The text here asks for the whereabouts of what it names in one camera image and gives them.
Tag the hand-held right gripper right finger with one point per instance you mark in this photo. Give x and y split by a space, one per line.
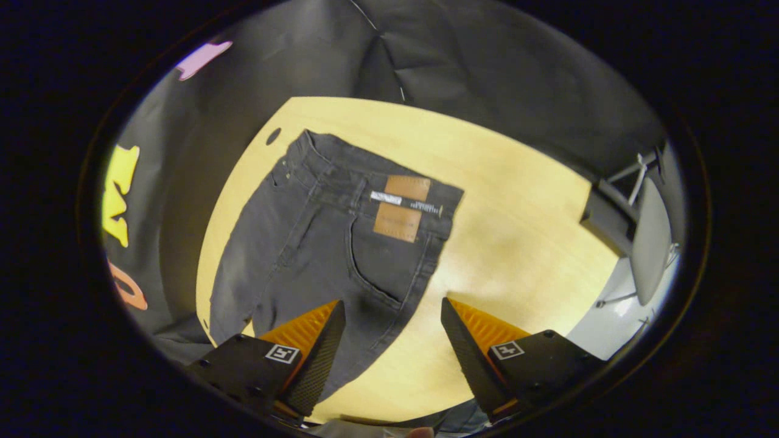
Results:
471 359

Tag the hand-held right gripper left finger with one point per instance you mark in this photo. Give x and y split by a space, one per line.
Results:
319 359

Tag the black jeans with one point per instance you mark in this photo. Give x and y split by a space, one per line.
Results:
316 243

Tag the white chair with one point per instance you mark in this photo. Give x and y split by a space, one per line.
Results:
650 237

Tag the black backdrop cloth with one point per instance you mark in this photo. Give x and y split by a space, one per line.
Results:
487 73

